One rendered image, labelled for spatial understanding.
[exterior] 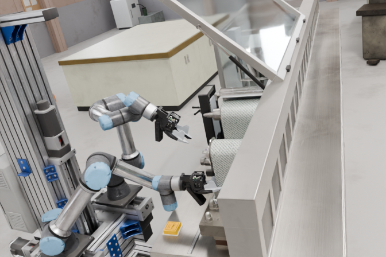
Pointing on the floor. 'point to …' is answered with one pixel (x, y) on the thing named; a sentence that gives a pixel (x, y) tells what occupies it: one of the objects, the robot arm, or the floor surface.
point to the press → (373, 14)
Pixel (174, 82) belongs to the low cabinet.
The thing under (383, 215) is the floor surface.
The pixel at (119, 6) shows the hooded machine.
